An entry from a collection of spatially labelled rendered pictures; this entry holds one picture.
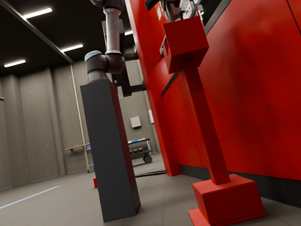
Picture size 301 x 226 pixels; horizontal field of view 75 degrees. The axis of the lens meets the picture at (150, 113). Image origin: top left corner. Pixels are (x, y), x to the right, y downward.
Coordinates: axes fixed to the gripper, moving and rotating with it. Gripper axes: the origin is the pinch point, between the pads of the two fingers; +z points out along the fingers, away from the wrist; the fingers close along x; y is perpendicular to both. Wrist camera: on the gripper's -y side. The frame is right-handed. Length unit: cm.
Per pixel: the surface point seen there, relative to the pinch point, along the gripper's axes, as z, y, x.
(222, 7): 1.2, 23.3, -1.4
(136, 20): -96, -1, 126
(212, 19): 0.3, 21.7, 7.4
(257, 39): 24.8, 23.4, -12.4
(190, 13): -30, 28, 44
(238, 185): 72, 0, -4
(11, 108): -452, -798, 1063
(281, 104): 50, 21, -13
